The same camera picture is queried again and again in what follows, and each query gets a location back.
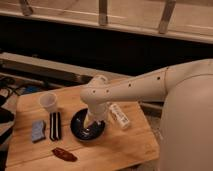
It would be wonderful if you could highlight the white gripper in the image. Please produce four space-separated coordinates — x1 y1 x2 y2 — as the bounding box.
83 103 109 128

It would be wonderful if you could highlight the dark ceramic bowl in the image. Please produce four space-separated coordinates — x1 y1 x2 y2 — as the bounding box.
69 108 107 141

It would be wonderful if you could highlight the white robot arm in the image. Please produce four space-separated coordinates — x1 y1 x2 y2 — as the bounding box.
81 59 213 171

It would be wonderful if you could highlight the brown leather pouch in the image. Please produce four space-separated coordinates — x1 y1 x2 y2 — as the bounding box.
52 147 78 162

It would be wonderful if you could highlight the translucent plastic cup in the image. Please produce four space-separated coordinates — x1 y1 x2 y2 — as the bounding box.
39 92 58 113

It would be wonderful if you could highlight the wooden table board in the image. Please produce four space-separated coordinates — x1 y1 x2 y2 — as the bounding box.
5 86 159 171

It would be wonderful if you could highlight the blue sponge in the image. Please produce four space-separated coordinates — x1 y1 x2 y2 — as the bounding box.
31 120 46 143

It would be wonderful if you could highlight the black cables bundle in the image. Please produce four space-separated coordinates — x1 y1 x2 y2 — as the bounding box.
0 76 21 171

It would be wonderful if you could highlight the metal rail post middle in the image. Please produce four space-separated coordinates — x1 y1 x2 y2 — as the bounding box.
98 0 108 26

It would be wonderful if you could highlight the metal rail post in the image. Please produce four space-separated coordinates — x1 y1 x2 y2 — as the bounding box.
158 0 176 34
98 0 108 26

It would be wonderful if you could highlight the metal rail post right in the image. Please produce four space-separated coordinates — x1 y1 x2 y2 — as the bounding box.
158 0 176 34

